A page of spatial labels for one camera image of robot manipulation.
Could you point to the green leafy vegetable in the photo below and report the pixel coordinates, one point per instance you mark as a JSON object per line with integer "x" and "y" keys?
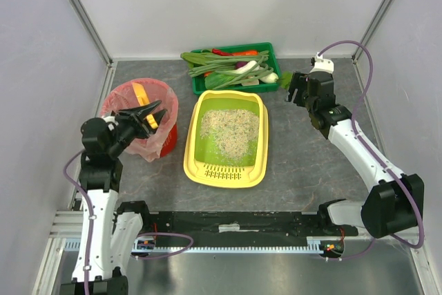
{"x": 198, "y": 58}

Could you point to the white scallion stalk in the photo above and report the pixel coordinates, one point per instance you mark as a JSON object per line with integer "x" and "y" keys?
{"x": 247, "y": 68}

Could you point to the green plastic crate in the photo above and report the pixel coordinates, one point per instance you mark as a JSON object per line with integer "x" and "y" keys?
{"x": 198, "y": 85}

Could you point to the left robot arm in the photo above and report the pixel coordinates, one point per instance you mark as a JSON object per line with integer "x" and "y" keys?
{"x": 109, "y": 231}

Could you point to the green bok choy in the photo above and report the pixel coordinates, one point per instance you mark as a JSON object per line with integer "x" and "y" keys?
{"x": 216, "y": 81}

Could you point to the red chili pepper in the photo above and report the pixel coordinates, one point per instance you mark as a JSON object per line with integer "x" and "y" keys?
{"x": 220, "y": 52}

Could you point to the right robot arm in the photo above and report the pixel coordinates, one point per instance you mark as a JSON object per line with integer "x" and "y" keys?
{"x": 395, "y": 200}

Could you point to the grey slotted cable duct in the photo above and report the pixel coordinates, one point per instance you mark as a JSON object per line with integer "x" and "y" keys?
{"x": 312, "y": 247}

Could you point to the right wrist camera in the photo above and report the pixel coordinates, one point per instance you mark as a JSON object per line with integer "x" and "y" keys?
{"x": 320, "y": 64}

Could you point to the cat litter pile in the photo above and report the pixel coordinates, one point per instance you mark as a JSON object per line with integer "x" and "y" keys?
{"x": 233, "y": 132}

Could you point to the green long beans bunch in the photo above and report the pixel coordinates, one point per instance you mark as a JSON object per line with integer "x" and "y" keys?
{"x": 229, "y": 63}

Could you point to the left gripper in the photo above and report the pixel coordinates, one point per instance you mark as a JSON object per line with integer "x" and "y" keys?
{"x": 128, "y": 121}

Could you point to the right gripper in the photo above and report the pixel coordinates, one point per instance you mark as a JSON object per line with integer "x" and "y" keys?
{"x": 298, "y": 88}

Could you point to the orange carrot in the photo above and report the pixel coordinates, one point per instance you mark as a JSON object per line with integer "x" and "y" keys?
{"x": 246, "y": 53}

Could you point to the clear plastic bin liner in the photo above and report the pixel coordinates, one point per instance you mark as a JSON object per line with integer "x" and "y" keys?
{"x": 152, "y": 146}

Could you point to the white radish with leaves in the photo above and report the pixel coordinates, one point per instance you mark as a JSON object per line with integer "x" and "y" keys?
{"x": 281, "y": 79}

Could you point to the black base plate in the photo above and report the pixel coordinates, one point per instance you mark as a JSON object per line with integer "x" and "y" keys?
{"x": 241, "y": 228}

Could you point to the orange litter scoop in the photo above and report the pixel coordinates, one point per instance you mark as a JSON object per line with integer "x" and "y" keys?
{"x": 143, "y": 100}

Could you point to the yellow green litter box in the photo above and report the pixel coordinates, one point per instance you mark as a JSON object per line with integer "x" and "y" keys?
{"x": 200, "y": 163}

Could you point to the purple onion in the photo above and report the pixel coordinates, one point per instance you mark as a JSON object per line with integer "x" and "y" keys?
{"x": 241, "y": 64}

